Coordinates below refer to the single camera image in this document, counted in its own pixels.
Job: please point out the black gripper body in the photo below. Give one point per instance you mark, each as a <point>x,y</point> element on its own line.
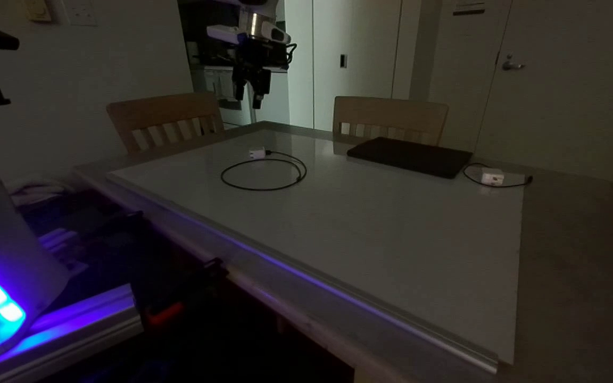
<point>251,61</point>

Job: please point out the white robot base blue lights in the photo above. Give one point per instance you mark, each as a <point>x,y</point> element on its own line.
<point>0,235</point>

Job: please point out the dark background shelf unit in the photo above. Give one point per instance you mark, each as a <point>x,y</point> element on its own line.
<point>191,44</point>

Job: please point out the wooden slat-back chair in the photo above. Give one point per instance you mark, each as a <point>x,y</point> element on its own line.
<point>391,111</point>
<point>164,110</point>

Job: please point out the pale closet double door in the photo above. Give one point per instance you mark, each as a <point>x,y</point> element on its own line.
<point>371,44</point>

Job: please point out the black closed laptop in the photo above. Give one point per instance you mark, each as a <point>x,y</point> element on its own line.
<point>413,156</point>

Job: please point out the white table mat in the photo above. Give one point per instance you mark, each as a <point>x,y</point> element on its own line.
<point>391,247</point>

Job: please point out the sign plate above door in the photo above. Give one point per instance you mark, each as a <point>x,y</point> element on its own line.
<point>469,7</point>

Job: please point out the pale room door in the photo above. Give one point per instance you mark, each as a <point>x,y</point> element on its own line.
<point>575,85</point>

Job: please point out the pale wrist camera bar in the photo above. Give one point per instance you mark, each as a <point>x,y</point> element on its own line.
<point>271,31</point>

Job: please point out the yellowish wall plate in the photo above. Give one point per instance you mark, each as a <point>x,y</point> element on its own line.
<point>41,10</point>

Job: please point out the aluminium frame rail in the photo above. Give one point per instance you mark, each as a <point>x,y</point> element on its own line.
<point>86,321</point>

